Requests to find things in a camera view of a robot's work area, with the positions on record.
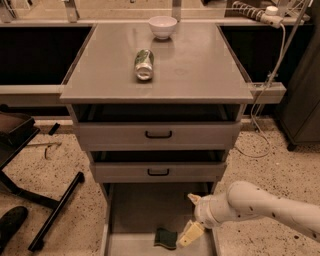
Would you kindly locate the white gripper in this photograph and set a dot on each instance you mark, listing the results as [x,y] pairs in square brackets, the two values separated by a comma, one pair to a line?
[202,210]

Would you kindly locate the green sponge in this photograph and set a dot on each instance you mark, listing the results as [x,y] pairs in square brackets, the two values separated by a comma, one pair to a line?
[165,238]

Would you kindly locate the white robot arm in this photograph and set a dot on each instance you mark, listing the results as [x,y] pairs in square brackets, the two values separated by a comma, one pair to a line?
[244,201]

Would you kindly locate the grey bottom drawer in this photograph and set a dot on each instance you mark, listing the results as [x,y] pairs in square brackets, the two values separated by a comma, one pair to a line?
[136,211]

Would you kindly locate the grey drawer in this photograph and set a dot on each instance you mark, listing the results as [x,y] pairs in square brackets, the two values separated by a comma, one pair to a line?
[131,166]
[136,211]
[155,127]

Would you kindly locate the grey middle drawer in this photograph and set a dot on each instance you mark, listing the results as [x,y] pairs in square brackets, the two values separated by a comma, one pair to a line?
[131,166]

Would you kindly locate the grey drawer cabinet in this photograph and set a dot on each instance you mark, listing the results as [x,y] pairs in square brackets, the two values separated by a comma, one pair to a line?
[194,66]

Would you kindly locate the grey top drawer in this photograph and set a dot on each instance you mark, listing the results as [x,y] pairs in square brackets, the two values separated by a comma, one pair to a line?
[155,127]

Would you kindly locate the dark grey side cabinet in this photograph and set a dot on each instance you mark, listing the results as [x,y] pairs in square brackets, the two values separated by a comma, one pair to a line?
[299,111]

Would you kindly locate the green soda can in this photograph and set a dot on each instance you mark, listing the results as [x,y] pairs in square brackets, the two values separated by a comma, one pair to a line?
[144,65]

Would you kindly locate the black shoe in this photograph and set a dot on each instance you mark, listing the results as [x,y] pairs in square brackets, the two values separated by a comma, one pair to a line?
[10,223]

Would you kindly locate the white ceramic bowl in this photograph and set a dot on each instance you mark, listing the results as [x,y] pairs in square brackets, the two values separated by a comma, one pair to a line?
[162,27]

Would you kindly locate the black middle drawer handle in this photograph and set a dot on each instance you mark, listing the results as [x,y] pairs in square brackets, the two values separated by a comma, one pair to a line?
[158,173]

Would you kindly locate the black drawer handle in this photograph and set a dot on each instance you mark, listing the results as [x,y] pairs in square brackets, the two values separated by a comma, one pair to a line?
[158,173]
[151,135]

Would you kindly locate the black top drawer handle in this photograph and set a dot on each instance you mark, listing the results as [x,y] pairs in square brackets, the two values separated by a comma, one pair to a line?
[151,135]

